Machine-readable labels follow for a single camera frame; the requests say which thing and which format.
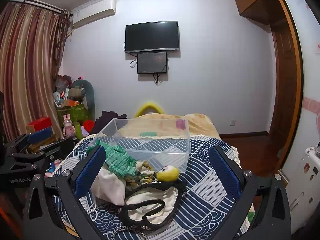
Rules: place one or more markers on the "white air conditioner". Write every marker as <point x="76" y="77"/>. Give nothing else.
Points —
<point x="95" y="12"/>

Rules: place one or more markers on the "clear plastic storage box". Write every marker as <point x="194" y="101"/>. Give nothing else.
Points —
<point x="162" y="152"/>

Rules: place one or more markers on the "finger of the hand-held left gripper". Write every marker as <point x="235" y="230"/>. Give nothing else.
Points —
<point x="57" y="146"/>
<point x="40" y="135"/>

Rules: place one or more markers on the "white wardrobe sliding door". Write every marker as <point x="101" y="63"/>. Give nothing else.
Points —
<point x="310" y="67"/>

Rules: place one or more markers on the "black wall television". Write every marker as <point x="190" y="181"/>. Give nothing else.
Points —
<point x="152" y="36"/>

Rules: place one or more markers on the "green knitted cloth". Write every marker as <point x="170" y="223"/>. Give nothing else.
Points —
<point x="120" y="162"/>

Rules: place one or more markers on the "striped brown curtain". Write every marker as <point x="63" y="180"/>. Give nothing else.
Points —
<point x="30" y="67"/>

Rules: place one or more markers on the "small black wall monitor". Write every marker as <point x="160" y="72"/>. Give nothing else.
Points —
<point x="152" y="62"/>

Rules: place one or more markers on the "red cloth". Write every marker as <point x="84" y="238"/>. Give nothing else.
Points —
<point x="88" y="125"/>

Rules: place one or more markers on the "grey-green long plush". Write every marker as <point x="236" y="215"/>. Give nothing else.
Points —
<point x="88" y="92"/>

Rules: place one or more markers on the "green bottle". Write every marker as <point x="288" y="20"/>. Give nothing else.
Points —
<point x="79" y="131"/>

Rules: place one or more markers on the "white curtain rail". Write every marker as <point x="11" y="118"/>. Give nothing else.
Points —
<point x="37" y="3"/>

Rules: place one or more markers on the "red box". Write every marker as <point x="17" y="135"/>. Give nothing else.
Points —
<point x="38" y="123"/>

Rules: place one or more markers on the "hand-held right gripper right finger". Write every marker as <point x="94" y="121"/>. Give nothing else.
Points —
<point x="223" y="173"/>

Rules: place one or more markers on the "white appliance with stickers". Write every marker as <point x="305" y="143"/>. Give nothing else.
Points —
<point x="305" y="180"/>

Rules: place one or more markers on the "yellow plush toy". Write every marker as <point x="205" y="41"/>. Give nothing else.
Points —
<point x="170" y="173"/>

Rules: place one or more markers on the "pile of assorted toys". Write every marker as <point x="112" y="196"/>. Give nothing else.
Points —
<point x="63" y="92"/>

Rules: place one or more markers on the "yellow blanket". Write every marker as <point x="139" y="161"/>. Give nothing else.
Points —
<point x="200" y="127"/>

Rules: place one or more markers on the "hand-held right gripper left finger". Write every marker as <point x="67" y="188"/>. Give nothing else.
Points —
<point x="89" y="172"/>

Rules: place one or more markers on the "blue patterned blanket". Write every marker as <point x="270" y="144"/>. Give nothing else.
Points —
<point x="197" y="187"/>

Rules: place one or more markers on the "brown wooden door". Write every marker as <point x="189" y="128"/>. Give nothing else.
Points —
<point x="282" y="80"/>

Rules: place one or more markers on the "beige patterned cloth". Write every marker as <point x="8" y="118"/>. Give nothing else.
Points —
<point x="142" y="171"/>

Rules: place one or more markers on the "green storage box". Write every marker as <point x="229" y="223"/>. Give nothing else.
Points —
<point x="77" y="112"/>

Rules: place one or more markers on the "white cloth pouch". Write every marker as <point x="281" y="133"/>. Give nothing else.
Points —
<point x="110" y="187"/>

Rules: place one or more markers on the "dark purple cloth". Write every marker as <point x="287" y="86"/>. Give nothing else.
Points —
<point x="107" y="120"/>

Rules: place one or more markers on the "wooden overhead cabinet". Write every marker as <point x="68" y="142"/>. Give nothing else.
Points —
<point x="257" y="0"/>

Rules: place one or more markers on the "pink rabbit toy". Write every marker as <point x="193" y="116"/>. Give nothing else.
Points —
<point x="68" y="127"/>

